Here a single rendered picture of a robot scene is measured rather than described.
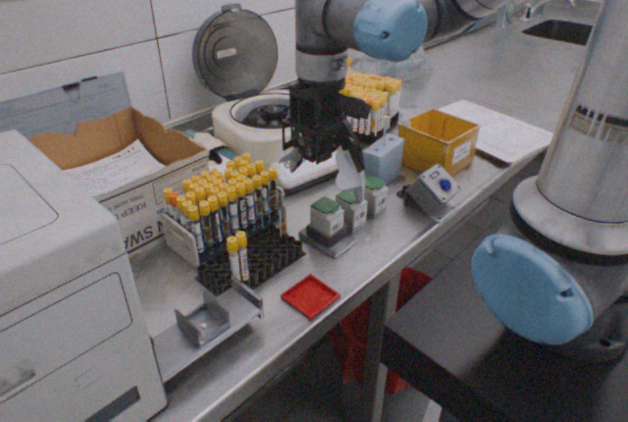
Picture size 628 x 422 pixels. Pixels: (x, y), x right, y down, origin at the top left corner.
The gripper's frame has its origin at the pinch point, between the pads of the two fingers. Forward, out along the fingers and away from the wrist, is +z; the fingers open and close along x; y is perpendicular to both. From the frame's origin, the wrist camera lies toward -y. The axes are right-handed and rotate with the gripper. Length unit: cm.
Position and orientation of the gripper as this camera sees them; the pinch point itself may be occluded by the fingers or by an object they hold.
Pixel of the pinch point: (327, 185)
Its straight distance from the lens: 82.4
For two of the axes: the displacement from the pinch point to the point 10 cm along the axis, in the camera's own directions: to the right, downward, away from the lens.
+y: -6.5, 4.0, -6.4
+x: 7.6, 3.5, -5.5
